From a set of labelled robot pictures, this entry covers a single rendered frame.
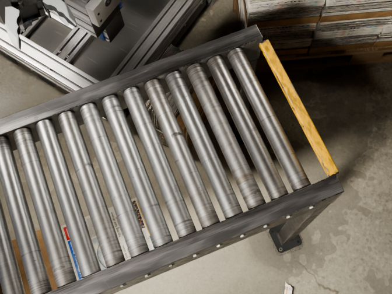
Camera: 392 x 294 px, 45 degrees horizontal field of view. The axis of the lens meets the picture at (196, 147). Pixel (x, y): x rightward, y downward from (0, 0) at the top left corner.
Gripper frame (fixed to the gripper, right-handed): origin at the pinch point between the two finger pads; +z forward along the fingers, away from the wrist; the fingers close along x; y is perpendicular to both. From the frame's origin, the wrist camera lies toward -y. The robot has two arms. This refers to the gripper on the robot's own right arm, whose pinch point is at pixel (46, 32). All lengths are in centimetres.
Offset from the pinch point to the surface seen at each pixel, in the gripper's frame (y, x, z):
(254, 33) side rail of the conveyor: 36, -57, -1
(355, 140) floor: 110, -110, 29
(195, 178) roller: 41, -20, 28
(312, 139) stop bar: 35, -51, 35
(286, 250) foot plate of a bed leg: 117, -56, 53
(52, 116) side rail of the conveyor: 45.3, 4.2, -8.7
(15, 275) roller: 49, 30, 26
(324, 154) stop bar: 35, -51, 40
